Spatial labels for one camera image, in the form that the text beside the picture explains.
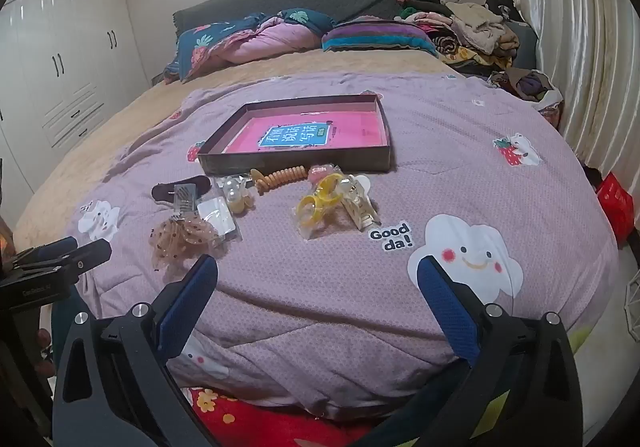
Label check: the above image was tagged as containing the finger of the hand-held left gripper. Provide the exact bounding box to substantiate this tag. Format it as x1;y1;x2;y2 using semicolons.
10;236;79;268
15;239;112;280

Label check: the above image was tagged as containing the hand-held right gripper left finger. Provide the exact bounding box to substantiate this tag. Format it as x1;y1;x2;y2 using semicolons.
52;254;221;447

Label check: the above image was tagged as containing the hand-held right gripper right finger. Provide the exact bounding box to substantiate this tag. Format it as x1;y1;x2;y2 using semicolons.
417;254;586;447

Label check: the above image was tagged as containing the dotted organza hair bow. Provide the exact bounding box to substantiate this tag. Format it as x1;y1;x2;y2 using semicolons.
148;214;226;273

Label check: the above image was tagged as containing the white hair claw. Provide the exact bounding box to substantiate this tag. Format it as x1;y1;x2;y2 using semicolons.
337;174;381;231

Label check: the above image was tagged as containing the brown shallow cardboard box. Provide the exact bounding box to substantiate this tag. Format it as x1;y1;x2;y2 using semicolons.
196;94;396;176

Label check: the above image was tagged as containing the pink fluffy hair tie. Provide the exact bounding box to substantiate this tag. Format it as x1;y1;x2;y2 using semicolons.
307;164;346;183

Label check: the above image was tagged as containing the person's left hand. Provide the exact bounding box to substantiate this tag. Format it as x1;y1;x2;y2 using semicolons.
35;327;55;378

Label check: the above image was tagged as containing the white hair accessory packet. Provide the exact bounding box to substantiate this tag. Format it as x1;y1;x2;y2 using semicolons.
196;196;243;244

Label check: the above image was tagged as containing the black oval hair clip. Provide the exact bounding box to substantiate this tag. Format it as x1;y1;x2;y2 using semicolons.
151;176;213;203

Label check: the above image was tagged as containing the silver comb hair clip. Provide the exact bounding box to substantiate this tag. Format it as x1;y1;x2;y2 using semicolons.
172;184;198;216

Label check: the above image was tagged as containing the pearl hair clip packet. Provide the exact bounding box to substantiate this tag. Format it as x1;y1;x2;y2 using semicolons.
212;174;256;215

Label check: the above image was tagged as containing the red floral cloth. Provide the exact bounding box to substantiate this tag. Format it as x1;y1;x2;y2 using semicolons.
182;387;381;447

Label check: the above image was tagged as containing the purple printed blanket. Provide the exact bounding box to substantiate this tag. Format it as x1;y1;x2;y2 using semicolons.
65;72;621;420

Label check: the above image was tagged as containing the beige bed sheet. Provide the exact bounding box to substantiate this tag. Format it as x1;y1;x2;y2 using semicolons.
12;50;461;248

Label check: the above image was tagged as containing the yellow hair claw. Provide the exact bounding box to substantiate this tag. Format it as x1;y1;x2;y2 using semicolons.
295;174;347;240

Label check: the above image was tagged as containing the red bag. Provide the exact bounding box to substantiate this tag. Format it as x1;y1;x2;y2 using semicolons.
596;172;636;243

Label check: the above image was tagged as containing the white wardrobe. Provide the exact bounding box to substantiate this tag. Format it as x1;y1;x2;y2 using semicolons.
0;0;151;213

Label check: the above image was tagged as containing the bag of clothes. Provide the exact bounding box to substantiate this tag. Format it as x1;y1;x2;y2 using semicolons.
487;68;566;110

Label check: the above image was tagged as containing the pile of clothes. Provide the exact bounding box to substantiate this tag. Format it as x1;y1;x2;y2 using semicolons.
395;0;538;78

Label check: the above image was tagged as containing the striped pillow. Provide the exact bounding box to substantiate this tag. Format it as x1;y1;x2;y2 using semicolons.
321;18;440;58

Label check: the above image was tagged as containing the cream satin curtain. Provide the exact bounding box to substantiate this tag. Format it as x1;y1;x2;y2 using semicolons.
510;0;640;178

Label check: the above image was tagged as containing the blue pink floral quilt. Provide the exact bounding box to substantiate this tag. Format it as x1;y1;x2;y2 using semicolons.
162;10;336;83

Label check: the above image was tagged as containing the orange spiral hair tie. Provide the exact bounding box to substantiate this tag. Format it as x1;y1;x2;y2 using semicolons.
250;166;307;194

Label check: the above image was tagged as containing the white wire basket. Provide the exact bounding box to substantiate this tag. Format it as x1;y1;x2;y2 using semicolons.
625;269;640;328

